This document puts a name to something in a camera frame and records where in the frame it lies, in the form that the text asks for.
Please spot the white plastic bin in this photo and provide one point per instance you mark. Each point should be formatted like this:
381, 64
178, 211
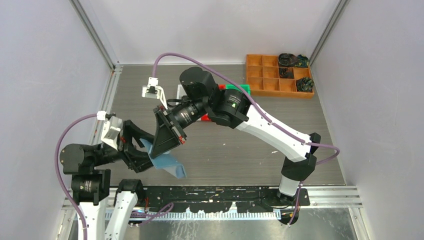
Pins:
180, 92

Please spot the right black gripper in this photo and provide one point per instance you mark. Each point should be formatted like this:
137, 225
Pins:
167, 136

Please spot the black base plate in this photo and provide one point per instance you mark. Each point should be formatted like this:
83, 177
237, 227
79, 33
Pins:
214, 199

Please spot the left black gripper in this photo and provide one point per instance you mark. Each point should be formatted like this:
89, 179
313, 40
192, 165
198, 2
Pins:
133, 158

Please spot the orange wooden compartment tray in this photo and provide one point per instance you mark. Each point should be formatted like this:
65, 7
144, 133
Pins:
262, 74

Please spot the red plastic bin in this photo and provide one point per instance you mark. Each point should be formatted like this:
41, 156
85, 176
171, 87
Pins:
206, 118

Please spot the blue card holder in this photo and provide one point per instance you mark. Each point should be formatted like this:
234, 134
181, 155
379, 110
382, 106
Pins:
165, 161

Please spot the green plastic bin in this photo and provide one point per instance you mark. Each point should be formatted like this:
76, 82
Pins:
245, 87

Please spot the dark rolled sock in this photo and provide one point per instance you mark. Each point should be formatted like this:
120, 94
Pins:
302, 61
286, 73
287, 60
305, 85

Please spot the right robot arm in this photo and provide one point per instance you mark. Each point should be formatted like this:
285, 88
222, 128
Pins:
232, 108

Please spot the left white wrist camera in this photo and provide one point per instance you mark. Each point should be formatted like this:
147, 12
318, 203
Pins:
111, 128

